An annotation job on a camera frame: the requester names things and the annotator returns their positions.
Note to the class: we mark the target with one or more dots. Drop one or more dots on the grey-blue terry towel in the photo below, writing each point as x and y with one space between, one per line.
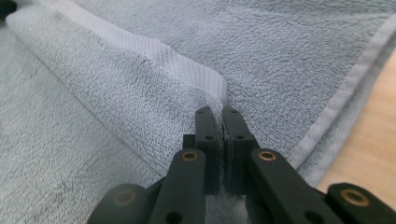
109 109

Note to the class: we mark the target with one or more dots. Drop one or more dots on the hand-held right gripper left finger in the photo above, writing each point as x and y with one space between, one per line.
211 146

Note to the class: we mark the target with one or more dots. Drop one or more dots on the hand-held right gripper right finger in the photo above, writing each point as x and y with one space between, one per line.
236 146

